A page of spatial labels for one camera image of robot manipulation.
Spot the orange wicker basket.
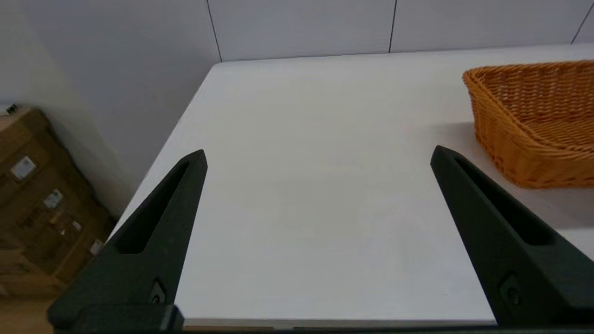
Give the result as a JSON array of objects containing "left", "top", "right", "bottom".
[{"left": 463, "top": 60, "right": 594, "bottom": 189}]

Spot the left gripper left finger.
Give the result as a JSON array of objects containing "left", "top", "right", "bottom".
[{"left": 46, "top": 149, "right": 208, "bottom": 334}]

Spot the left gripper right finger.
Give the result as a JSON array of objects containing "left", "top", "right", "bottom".
[{"left": 430, "top": 145, "right": 594, "bottom": 326}]

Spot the brown cardboard box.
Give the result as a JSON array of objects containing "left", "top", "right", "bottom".
[
  {"left": 0, "top": 108, "right": 70, "bottom": 205},
  {"left": 0, "top": 158, "right": 116, "bottom": 297}
]

